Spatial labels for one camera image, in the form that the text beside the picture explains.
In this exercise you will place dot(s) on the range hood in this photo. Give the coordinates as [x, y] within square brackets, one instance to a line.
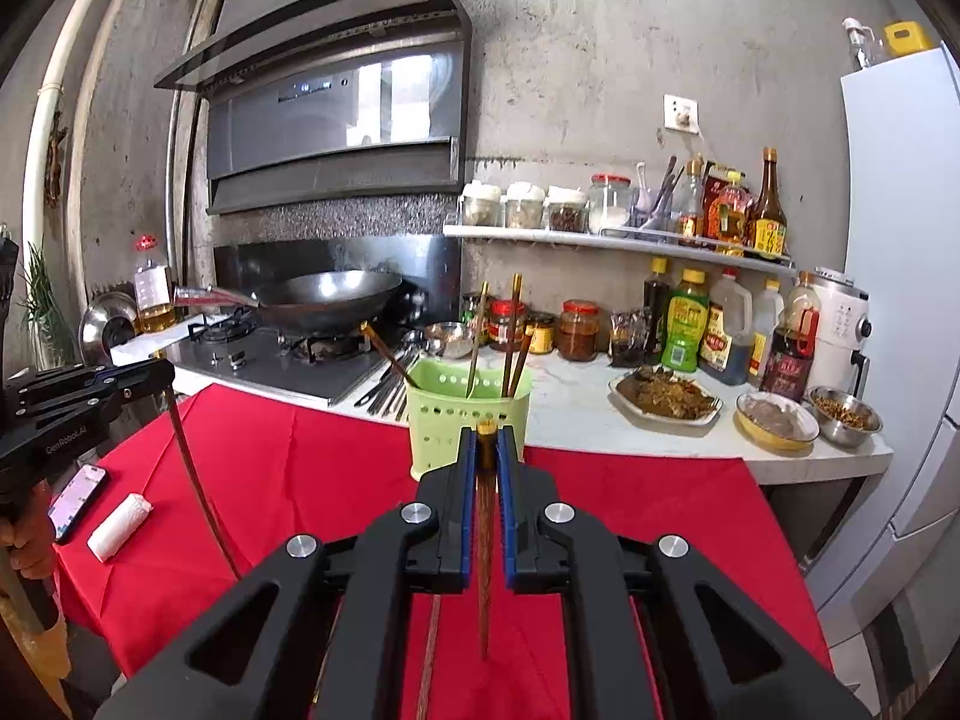
[332, 99]

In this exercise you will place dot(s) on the red tablecloth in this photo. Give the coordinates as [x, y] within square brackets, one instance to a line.
[273, 471]

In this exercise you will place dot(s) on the white wall shelf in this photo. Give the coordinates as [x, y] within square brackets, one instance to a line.
[779, 268]

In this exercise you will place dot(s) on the white kitchen appliance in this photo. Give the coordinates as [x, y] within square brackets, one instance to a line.
[843, 329]

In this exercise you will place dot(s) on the smartphone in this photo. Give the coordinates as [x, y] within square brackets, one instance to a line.
[71, 503]

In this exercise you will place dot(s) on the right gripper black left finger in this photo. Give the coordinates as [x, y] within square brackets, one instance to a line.
[318, 630]

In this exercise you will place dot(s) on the gas stove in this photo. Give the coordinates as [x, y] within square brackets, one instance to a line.
[241, 350]

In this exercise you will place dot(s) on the brown vinegar bottle on shelf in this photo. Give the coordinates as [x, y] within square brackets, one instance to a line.
[768, 225]

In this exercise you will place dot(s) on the steel wok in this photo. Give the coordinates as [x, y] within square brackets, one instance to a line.
[327, 302]

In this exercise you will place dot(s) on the plate of cooked food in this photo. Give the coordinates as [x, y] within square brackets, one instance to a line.
[658, 394]

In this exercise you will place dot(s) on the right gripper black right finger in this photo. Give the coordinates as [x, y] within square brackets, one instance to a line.
[652, 630]

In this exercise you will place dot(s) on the clear glass jar red lid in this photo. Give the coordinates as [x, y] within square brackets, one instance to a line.
[609, 201]

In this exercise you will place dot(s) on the wooden chopstick gold tip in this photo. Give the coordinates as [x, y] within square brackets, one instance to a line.
[208, 513]
[479, 323]
[517, 370]
[429, 655]
[487, 464]
[370, 334]
[516, 288]

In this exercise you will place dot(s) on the steel bowl with food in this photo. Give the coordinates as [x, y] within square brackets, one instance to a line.
[844, 420]

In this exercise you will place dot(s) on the small steel bowl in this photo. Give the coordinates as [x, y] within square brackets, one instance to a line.
[449, 340]

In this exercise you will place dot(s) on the red lid chili jar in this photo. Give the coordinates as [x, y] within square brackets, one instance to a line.
[497, 324]

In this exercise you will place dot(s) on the green plastic utensil holder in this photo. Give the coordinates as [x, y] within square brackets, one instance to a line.
[438, 409]

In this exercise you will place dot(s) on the person's left hand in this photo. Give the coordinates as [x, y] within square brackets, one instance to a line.
[29, 540]

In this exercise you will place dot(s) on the green sauce bottle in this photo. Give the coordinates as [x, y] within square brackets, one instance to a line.
[685, 323]

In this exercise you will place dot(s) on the cooking oil bottle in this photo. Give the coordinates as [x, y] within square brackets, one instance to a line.
[153, 287]

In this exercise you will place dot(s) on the large soy sauce jug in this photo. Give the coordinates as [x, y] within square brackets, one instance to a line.
[728, 340]

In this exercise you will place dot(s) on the brown sauce glass jar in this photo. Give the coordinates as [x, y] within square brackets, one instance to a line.
[577, 329]

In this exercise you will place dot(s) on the wall power socket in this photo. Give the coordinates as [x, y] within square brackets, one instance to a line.
[681, 114]

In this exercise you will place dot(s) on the dark soy sauce bottle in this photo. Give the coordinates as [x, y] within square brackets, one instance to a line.
[657, 290]

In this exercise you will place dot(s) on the white roll of tape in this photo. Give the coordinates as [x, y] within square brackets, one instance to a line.
[115, 530]

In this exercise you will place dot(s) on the yellow bowl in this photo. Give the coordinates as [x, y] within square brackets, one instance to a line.
[776, 423]

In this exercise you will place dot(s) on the white refrigerator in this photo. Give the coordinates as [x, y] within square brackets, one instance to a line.
[903, 249]

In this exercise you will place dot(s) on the yellow box on fridge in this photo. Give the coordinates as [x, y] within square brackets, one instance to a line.
[906, 38]

